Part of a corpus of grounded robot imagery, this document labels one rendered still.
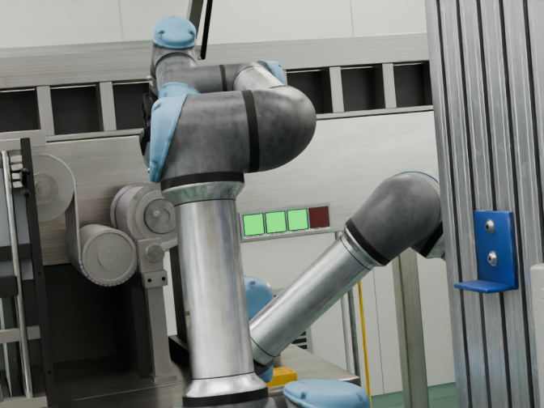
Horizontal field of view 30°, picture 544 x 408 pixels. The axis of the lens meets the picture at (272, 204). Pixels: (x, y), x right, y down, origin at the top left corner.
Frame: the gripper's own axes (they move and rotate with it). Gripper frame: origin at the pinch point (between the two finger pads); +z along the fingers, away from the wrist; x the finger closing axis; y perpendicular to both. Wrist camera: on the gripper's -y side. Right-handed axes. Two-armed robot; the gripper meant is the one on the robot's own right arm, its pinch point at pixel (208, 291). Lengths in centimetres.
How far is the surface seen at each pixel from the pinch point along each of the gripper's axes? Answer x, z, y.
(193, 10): -12, 39, 64
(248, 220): -23, 45, 11
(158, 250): 8.9, 4.7, 9.3
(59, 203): 27.4, 14.0, 20.9
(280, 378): -9.9, -13.5, -17.4
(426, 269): -182, 279, -41
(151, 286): 10.7, 6.5, 1.8
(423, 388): -75, 62, -45
